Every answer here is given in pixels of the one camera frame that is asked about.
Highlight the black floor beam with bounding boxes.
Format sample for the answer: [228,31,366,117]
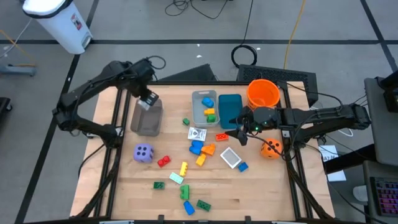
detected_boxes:
[323,143,376,175]

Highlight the grey metal floor base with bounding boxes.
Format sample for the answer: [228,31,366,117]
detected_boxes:
[0,63,37,77]

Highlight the teal plastic bin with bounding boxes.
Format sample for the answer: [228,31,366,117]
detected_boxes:
[218,93,244,130]

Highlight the coiled black floor cable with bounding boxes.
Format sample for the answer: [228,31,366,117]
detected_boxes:
[230,0,259,69]

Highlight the yellow floor cable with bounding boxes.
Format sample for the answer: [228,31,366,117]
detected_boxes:
[282,0,308,70]

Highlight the black computer tower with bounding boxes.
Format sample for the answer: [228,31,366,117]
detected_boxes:
[236,63,319,106]

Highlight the orange foam die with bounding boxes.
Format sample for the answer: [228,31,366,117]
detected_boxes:
[260,138,284,161]

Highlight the black caster base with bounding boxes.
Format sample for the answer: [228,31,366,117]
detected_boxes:
[0,96,13,123]

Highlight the bright green toy block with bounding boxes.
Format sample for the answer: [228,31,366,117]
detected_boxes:
[179,184,191,201]

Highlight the light blue rounded block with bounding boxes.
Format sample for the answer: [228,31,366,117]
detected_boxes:
[201,96,215,109]

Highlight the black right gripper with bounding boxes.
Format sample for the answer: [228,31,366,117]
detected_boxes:
[224,106,280,146]

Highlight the mint green brick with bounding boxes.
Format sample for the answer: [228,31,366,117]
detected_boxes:
[169,172,185,185]

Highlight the purple foam die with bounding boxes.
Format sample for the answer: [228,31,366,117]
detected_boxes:
[133,142,155,164]

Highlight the grey desk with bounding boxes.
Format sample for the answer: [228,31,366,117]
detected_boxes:
[364,76,398,167]
[362,160,398,224]

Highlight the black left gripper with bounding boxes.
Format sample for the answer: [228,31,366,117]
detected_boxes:
[130,77,159,106]

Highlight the white trash bin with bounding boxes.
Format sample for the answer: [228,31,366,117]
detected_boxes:
[21,0,93,55]

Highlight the taupe plastic bin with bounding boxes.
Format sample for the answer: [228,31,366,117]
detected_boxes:
[129,98,164,138]

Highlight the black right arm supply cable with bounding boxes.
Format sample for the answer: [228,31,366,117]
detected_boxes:
[278,80,345,110]

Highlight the red toy block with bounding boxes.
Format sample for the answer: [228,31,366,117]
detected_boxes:
[157,155,172,168]

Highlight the blue rounded toy block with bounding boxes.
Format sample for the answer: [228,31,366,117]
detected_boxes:
[182,200,196,216]

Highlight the white teal card box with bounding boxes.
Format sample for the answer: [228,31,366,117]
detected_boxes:
[136,98,154,111]

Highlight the orange pumpkin bucket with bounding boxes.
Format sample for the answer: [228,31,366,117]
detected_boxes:
[246,78,281,110]

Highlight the black backlit keyboard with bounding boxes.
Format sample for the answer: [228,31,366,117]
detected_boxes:
[369,176,398,218]

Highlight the black desk device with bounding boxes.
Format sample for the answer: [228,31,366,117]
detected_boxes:
[375,70,398,113]

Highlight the ornate playing card deck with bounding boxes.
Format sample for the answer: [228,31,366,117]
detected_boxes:
[187,126,208,142]

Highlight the white paper sheet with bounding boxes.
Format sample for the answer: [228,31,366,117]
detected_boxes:
[318,144,340,163]
[326,170,347,183]

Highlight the black slanted panel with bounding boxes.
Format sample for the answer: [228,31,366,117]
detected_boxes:
[157,63,218,83]

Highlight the orange toy block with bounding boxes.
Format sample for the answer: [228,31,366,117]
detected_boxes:
[200,142,216,157]

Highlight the light grey plastic bin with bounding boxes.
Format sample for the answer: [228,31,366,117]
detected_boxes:
[191,90,221,128]

